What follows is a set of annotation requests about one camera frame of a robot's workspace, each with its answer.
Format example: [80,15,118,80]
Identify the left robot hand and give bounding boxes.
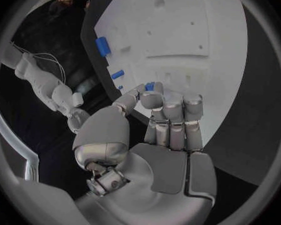
[71,81,218,225]

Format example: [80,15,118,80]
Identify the person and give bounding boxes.
[46,0,77,21]

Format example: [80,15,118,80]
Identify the blue cylinder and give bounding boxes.
[110,69,126,80]

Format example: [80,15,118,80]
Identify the blue plug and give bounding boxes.
[144,81,157,92]

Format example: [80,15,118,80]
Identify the white cable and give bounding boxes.
[33,53,67,84]
[10,41,63,82]

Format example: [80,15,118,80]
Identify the blue block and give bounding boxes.
[94,36,113,58]

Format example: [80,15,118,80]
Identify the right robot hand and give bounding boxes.
[66,107,92,134]

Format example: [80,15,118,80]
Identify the white task board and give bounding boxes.
[93,0,248,147]

